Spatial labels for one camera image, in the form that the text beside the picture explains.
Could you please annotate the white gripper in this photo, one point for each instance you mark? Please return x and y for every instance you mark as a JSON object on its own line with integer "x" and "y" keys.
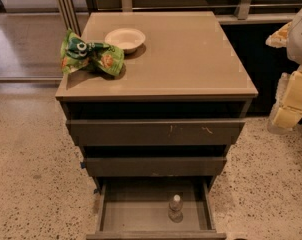
{"x": 301, "y": 39}

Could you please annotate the clear plastic water bottle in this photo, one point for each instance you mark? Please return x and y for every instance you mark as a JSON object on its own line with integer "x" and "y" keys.
{"x": 175, "y": 209}

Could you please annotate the grey drawer cabinet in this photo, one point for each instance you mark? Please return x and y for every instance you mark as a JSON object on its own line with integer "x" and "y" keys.
{"x": 185, "y": 69}

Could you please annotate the open bottom grey drawer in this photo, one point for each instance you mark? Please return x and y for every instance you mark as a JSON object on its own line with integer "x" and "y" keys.
{"x": 137, "y": 209}

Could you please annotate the top grey drawer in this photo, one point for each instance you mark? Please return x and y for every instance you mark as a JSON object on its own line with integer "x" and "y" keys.
{"x": 94, "y": 132}

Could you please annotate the middle grey drawer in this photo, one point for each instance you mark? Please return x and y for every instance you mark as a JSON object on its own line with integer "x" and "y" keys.
{"x": 154, "y": 167}

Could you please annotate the white paper bowl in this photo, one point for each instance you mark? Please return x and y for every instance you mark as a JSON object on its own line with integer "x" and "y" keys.
{"x": 128, "y": 39}

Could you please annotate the green chip bag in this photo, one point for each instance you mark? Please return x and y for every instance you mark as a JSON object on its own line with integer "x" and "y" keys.
{"x": 76, "y": 54}

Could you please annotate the metal window frame rail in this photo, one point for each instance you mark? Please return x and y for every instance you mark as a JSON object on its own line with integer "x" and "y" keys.
{"x": 191, "y": 0}

